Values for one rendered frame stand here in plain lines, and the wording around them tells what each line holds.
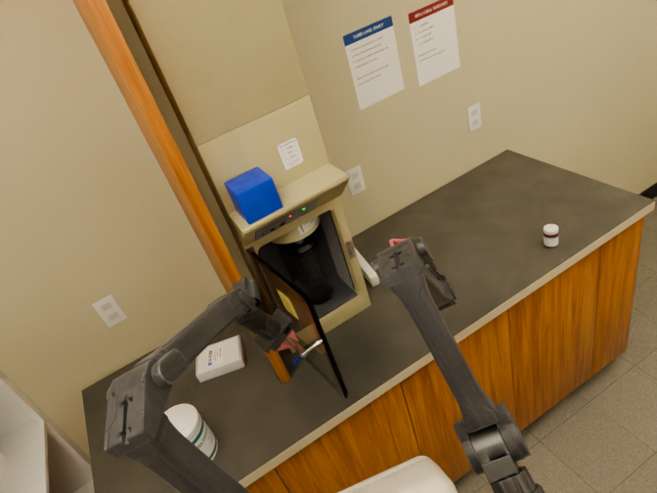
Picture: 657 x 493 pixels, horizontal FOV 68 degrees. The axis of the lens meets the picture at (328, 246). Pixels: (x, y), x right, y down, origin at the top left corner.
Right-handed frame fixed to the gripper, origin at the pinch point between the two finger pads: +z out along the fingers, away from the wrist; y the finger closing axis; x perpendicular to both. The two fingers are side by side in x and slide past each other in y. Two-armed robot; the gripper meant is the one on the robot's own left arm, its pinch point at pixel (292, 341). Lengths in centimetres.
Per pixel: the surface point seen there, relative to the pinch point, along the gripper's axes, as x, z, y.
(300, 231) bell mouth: -22.4, -2.8, -25.3
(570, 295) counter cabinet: 18, 84, -69
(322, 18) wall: -60, -21, -87
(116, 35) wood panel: -17, -74, -30
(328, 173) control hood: -14.1, -14.5, -41.6
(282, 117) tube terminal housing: -21, -32, -44
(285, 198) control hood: -14.6, -20.3, -28.8
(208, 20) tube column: -23, -61, -47
